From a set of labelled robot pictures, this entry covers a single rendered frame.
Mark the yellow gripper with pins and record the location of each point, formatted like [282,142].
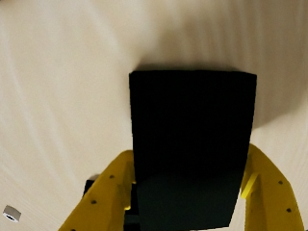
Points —
[270,203]

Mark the black open box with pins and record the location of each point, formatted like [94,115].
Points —
[131,216]

